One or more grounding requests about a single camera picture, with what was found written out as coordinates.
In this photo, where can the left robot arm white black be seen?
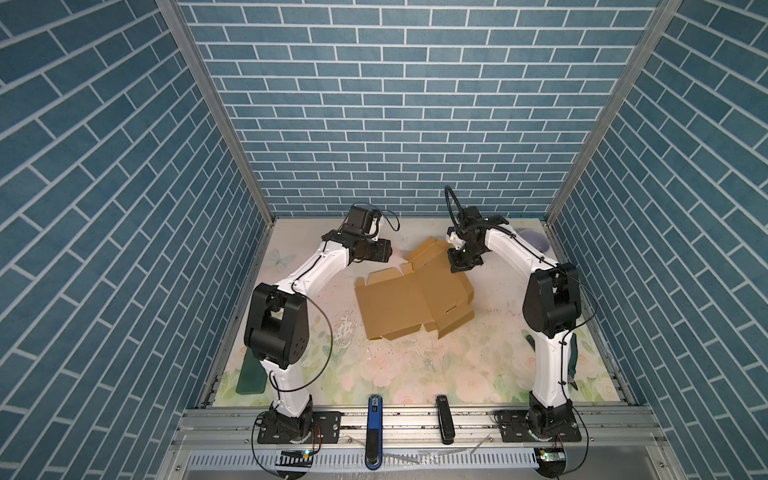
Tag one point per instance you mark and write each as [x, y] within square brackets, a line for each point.
[277, 326]

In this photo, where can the lavender ceramic cup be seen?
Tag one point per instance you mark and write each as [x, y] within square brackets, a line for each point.
[536, 239]

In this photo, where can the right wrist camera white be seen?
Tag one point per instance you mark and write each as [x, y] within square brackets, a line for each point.
[455, 241]

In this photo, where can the blue black handheld tool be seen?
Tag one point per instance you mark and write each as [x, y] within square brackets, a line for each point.
[374, 434]

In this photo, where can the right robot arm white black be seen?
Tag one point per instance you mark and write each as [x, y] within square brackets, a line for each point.
[551, 308]

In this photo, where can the black handheld stick device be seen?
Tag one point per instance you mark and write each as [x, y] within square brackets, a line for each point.
[445, 420]

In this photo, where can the brown cardboard paper box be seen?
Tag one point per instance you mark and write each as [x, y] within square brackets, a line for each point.
[422, 293]

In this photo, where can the right circuit board below rail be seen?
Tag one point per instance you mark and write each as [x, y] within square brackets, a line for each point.
[551, 462]

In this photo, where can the circuit board below rail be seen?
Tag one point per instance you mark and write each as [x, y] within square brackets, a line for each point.
[293, 464]
[551, 462]

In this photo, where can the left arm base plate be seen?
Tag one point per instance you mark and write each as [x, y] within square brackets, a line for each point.
[272, 427]

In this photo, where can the aluminium front rail frame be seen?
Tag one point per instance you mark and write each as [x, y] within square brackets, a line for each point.
[619, 442]

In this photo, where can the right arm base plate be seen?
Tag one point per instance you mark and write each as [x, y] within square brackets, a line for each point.
[510, 425]

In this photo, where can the green rectangular board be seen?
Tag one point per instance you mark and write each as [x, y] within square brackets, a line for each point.
[252, 378]

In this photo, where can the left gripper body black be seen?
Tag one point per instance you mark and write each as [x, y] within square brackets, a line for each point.
[373, 249]

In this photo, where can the left circuit board below rail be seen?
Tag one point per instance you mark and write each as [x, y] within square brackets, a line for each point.
[293, 464]

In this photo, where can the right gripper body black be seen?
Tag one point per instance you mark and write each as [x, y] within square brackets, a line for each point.
[464, 259]

